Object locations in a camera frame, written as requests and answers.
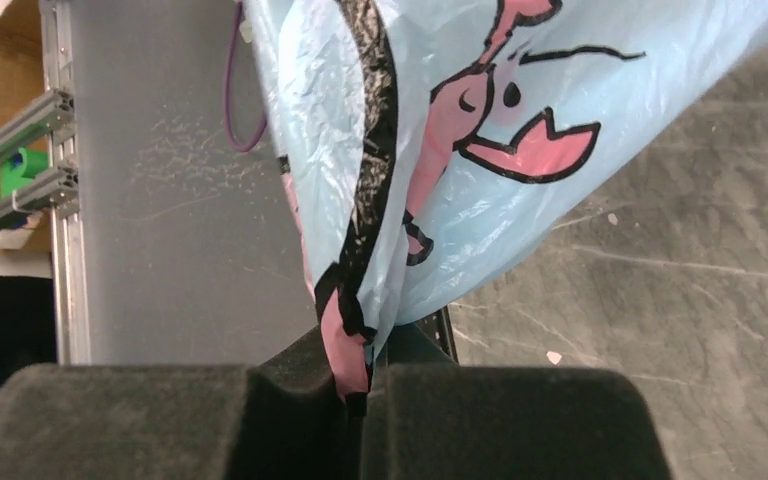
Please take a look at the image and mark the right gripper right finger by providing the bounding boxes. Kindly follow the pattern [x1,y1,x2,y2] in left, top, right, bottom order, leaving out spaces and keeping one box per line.
[360,324,671,479]

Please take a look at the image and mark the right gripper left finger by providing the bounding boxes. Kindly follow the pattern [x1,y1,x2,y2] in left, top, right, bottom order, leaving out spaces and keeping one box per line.
[0,329,358,479]

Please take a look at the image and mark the aluminium extrusion frame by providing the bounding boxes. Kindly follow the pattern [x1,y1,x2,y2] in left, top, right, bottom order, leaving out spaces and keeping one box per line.
[0,1,91,364]

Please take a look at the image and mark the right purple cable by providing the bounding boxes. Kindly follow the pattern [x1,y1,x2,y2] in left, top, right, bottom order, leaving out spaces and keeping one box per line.
[224,0,269,154]

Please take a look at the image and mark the light blue plastic bag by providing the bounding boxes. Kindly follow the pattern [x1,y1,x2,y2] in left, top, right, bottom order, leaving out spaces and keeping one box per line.
[243,1,768,400]

